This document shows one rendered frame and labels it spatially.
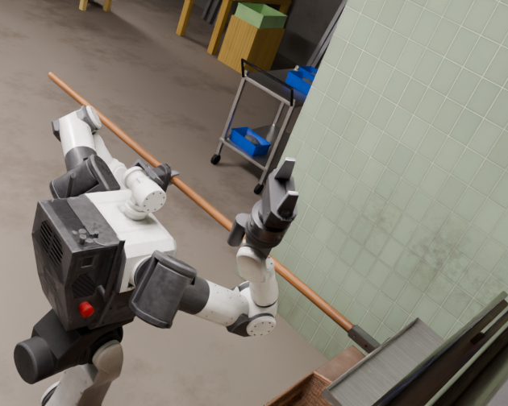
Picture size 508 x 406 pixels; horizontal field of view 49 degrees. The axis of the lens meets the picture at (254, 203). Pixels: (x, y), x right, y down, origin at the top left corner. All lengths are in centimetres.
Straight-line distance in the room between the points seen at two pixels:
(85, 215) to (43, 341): 38
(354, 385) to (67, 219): 85
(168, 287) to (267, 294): 26
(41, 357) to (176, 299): 44
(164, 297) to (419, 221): 186
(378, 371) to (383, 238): 144
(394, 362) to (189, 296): 70
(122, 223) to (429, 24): 189
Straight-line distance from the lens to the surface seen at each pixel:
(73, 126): 171
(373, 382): 164
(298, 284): 178
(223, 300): 138
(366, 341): 170
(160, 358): 304
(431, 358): 139
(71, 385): 185
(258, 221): 117
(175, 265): 127
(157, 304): 129
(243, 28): 746
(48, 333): 160
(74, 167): 160
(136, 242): 136
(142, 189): 136
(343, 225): 314
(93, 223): 138
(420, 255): 296
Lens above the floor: 220
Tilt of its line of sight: 29 degrees down
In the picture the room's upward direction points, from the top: 22 degrees clockwise
